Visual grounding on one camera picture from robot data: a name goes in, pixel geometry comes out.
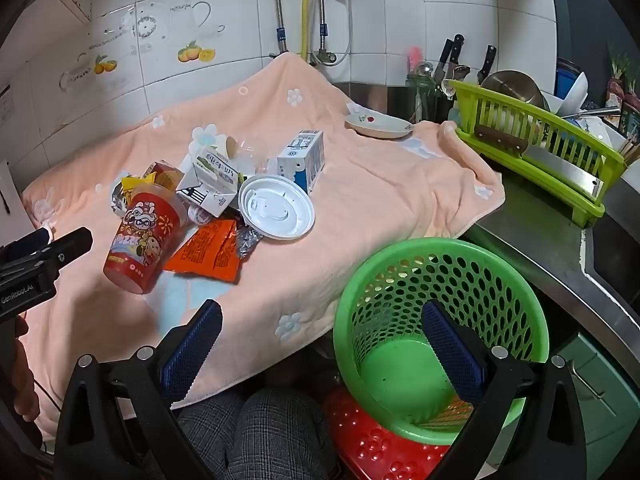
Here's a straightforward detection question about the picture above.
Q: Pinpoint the yellow gas hose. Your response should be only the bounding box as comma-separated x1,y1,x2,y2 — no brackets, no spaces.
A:
300,0,321,61

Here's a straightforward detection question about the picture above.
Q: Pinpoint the red instant noodle cup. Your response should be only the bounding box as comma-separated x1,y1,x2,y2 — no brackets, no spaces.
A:
102,183,190,295

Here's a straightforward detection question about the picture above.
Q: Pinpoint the potted plant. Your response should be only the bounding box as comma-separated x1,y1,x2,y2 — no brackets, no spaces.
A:
607,45,640,96

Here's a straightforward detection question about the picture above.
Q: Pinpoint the steel sink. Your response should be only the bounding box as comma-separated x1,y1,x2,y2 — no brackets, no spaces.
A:
582,180,640,306

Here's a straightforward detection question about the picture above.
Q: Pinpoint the red plastic stool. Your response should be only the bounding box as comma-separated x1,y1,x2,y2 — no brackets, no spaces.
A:
322,387,471,480

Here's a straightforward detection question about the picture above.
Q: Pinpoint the steel bowl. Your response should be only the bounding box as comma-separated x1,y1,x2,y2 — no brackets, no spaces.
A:
481,70,551,113

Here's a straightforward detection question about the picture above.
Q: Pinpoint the person's left hand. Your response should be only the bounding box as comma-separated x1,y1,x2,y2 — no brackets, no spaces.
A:
0,314,42,429

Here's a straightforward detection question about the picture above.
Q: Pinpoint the silver plastic bag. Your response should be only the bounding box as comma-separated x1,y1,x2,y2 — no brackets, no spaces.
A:
107,182,132,218

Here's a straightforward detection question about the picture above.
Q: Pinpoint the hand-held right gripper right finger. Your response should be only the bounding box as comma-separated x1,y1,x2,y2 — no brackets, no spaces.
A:
421,301,588,480

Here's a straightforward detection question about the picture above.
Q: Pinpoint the steel cleaver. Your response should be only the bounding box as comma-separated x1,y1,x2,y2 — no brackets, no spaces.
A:
474,124,606,201

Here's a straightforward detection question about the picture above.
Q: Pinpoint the black handle knife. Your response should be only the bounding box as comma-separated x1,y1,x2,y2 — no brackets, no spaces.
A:
477,45,497,86
432,40,453,86
447,34,466,78

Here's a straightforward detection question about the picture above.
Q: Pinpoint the orange snack wrapper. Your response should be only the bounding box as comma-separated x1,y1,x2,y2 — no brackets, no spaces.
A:
164,218,244,285

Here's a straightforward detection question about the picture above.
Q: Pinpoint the peach floral towel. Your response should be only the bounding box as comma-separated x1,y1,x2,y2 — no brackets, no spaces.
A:
20,52,506,441

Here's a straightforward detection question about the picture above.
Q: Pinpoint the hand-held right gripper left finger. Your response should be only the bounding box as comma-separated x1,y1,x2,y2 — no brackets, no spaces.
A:
54,299,223,480

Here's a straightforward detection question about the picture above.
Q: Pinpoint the green cabinet door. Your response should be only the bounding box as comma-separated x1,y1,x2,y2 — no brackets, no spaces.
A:
487,330,640,466

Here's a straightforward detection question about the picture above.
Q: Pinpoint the yellow snack wrapper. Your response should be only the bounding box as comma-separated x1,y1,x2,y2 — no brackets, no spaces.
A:
121,174,151,201

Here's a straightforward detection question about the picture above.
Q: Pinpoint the blue and white milk carton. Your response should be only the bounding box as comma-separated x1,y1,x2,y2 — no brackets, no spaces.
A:
276,130,325,196

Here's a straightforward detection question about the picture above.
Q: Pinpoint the blue container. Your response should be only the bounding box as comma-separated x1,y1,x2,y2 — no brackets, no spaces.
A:
556,59,581,101

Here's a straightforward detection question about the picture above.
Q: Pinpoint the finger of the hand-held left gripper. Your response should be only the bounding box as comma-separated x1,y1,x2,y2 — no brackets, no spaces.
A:
49,226,94,269
0,231,49,263

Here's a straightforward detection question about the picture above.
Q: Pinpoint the person's plaid trouser leg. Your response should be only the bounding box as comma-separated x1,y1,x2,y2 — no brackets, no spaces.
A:
175,387,331,480

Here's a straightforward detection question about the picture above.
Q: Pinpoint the white plastic lid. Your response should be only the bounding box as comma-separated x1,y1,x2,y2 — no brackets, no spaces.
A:
238,175,316,241

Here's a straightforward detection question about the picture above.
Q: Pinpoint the steel water pipe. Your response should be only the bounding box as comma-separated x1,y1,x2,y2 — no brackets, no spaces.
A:
271,0,290,53

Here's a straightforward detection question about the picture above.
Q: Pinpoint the green plastic basket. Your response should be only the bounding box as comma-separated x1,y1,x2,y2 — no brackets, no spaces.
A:
333,238,551,447

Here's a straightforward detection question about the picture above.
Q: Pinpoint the white bowl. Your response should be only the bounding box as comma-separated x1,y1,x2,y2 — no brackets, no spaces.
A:
562,71,591,111

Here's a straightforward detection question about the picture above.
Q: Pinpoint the green dish rack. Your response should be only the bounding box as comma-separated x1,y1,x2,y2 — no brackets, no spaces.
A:
446,79,628,228

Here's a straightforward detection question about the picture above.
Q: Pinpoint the flexible steel hose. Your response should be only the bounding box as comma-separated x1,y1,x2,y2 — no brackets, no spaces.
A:
312,0,353,67

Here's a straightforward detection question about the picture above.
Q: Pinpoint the green glass jar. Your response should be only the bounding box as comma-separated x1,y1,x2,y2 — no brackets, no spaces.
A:
406,74,438,123

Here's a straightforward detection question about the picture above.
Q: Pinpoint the white floral plate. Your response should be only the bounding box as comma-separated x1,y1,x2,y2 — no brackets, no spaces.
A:
345,112,415,140

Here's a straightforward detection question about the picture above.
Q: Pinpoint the clear plastic bottle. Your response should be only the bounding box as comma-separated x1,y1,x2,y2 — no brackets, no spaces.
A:
235,137,281,176

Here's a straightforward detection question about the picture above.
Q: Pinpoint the small silver foil wrapper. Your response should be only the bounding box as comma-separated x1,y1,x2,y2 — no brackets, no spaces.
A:
236,227,263,259

